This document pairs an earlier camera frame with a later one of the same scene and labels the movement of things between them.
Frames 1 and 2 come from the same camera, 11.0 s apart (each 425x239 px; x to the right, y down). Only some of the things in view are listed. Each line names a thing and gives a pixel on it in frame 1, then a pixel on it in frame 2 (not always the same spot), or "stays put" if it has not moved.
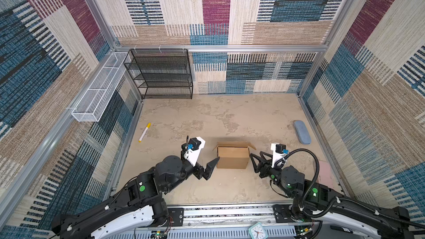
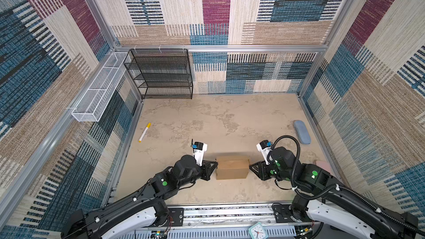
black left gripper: (198, 172) stays put
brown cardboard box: (233, 155) → (232, 167)
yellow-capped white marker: (144, 132) stays put
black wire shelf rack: (161, 73) stays put
